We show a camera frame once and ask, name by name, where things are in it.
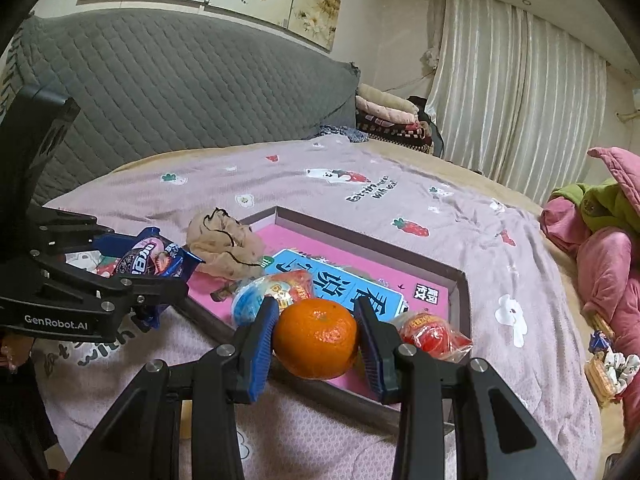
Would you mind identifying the blue-grey knit cloth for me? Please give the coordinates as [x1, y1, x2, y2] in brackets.
[315, 125, 371, 144]

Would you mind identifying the checkered folded blanket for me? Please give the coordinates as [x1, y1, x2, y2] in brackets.
[356, 115, 436, 154]

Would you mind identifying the pink folded blanket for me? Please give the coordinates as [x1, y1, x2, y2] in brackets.
[356, 102, 420, 127]

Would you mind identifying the shallow grey cardboard tray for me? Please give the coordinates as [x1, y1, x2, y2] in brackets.
[167, 205, 473, 433]

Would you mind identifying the grey quilted headboard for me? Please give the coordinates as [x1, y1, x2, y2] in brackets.
[0, 12, 362, 206]

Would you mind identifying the person's left hand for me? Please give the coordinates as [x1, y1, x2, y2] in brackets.
[0, 332, 32, 373]

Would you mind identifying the red snack packet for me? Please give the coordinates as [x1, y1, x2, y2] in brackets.
[395, 310, 473, 363]

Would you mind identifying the dark cloth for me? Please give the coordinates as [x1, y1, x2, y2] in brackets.
[407, 95, 435, 122]

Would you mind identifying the cream folded blanket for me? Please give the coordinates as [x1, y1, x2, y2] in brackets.
[356, 83, 418, 113]

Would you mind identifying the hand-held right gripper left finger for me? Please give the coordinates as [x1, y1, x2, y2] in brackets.
[65, 296, 281, 480]

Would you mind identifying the blue cookie packet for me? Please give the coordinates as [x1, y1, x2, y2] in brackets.
[102, 227, 205, 283]

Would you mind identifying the egg-shaped toy packet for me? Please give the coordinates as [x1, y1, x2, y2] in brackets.
[212, 269, 321, 331]

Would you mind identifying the pink quilt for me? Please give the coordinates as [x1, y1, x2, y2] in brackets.
[540, 146, 640, 401]

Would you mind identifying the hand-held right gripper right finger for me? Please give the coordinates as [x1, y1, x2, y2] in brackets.
[354, 297, 576, 480]

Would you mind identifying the pink and blue book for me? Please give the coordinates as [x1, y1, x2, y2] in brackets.
[187, 222, 458, 401]

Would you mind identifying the orange mandarin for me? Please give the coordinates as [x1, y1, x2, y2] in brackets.
[272, 298, 358, 380]

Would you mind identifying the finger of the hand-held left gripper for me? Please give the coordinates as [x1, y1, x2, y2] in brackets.
[27, 204, 146, 261]
[30, 255, 190, 331]

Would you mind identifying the white curtain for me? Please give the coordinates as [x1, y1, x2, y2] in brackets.
[425, 0, 608, 198]

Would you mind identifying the beige hair net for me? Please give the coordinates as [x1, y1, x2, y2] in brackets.
[186, 207, 266, 281]

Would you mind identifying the green garment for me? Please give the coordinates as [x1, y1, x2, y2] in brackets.
[550, 180, 640, 248]

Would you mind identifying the wicker basket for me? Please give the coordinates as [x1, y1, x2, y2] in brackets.
[582, 310, 636, 406]

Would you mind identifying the white floral scrunchie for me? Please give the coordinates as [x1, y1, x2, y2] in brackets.
[602, 352, 640, 386]

